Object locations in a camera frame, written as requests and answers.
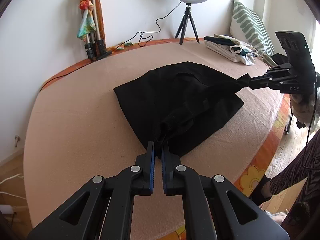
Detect black power cable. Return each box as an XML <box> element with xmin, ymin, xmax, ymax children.
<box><xmin>39</xmin><ymin>0</ymin><xmax>183</xmax><ymax>92</ymax></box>

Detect folded silver tripod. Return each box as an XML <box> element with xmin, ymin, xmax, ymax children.
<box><xmin>85</xmin><ymin>0</ymin><xmax>106</xmax><ymax>61</ymax></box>

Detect white gloved right hand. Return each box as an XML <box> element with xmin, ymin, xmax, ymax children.
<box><xmin>290</xmin><ymin>90</ymin><xmax>319</xmax><ymax>132</ymax></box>

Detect black t-shirt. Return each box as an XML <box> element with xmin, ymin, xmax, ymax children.
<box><xmin>113</xmin><ymin>62</ymin><xmax>250</xmax><ymax>157</ymax></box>

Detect black mini tripod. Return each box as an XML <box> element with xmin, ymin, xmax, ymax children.
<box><xmin>175</xmin><ymin>3</ymin><xmax>200</xmax><ymax>44</ymax></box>

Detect colourful braided scarf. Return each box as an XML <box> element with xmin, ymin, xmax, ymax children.
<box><xmin>77</xmin><ymin>0</ymin><xmax>97</xmax><ymax>41</ymax></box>

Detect stack of folded clothes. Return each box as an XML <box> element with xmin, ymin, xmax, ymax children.
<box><xmin>204</xmin><ymin>34</ymin><xmax>260</xmax><ymax>66</ymax></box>

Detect orange floral bedsheet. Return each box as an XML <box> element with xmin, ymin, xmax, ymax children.
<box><xmin>24</xmin><ymin>41</ymin><xmax>288</xmax><ymax>225</ymax></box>

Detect peach towel blanket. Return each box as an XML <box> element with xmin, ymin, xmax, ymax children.
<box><xmin>24</xmin><ymin>41</ymin><xmax>288</xmax><ymax>239</ymax></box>

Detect green white striped cushion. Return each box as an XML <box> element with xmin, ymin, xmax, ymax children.
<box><xmin>230</xmin><ymin>0</ymin><xmax>277</xmax><ymax>67</ymax></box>

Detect black camera module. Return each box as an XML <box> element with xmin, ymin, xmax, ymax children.
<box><xmin>276</xmin><ymin>31</ymin><xmax>317</xmax><ymax>94</ymax></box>

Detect metal door stopper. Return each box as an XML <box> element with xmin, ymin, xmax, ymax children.
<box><xmin>14</xmin><ymin>135</ymin><xmax>20</xmax><ymax>148</ymax></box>

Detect zebra patterned trousers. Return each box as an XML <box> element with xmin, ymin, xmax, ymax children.
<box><xmin>270</xmin><ymin>132</ymin><xmax>319</xmax><ymax>229</ymax></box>

